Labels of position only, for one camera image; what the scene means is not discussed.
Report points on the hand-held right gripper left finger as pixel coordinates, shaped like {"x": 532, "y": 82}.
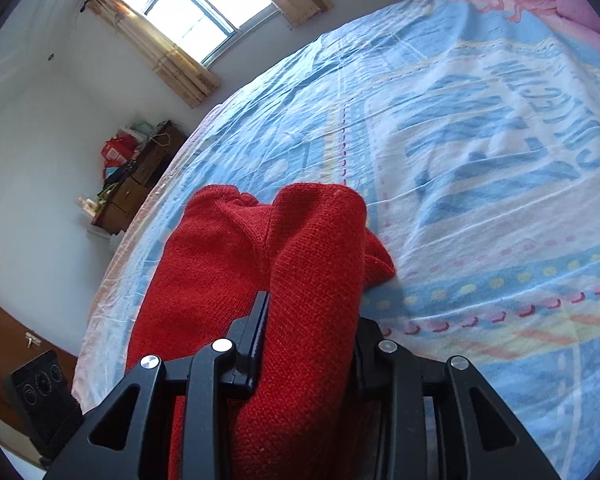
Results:
{"x": 205, "y": 385}

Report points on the blue printed bed sheet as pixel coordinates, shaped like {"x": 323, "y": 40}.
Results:
{"x": 455, "y": 160}

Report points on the brown wooden dresser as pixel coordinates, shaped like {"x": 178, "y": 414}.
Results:
{"x": 140, "y": 180}

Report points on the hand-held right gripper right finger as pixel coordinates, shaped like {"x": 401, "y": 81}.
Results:
{"x": 405, "y": 390}

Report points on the sliding glass window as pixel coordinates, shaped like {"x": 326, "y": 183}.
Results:
{"x": 200, "y": 5}

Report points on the brown wooden door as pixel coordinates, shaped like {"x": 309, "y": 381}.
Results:
{"x": 10, "y": 340}

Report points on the red knit sweater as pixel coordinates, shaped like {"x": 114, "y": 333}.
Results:
{"x": 305, "y": 270}

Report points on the pink floral quilt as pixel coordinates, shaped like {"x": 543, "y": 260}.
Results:
{"x": 585, "y": 10}

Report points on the red gift bag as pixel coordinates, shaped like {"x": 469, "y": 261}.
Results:
{"x": 117, "y": 152}

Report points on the pale green bag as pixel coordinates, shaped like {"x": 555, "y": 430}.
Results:
{"x": 142, "y": 130}

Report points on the black speaker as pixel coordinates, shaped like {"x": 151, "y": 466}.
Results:
{"x": 47, "y": 405}

